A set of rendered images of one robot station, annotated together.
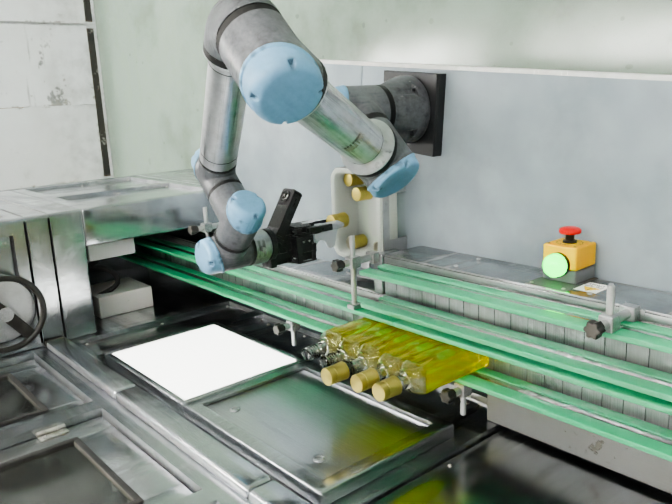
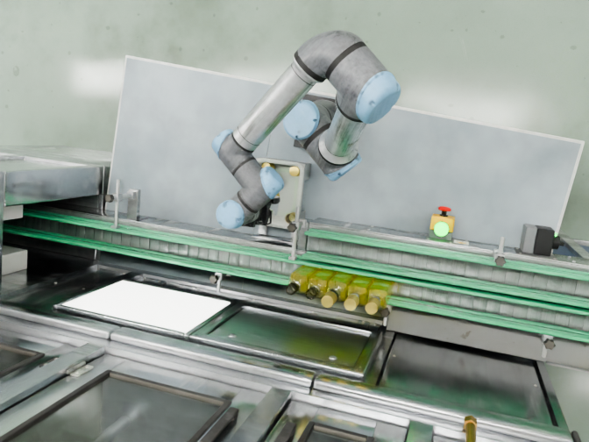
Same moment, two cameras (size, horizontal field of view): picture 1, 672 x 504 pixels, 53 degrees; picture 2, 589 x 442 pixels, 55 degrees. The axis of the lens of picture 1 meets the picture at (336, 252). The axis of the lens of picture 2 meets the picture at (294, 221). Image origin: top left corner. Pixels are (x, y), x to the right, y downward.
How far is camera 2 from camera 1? 94 cm
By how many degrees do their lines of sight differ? 34
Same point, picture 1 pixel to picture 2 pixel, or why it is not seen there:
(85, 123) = not seen: outside the picture
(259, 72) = (382, 89)
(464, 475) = (408, 360)
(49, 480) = (129, 402)
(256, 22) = (370, 55)
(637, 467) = (491, 343)
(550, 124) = (430, 145)
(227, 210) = (262, 180)
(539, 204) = (417, 193)
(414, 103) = not seen: hidden behind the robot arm
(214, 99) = (286, 97)
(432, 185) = not seen: hidden behind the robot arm
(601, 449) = (469, 336)
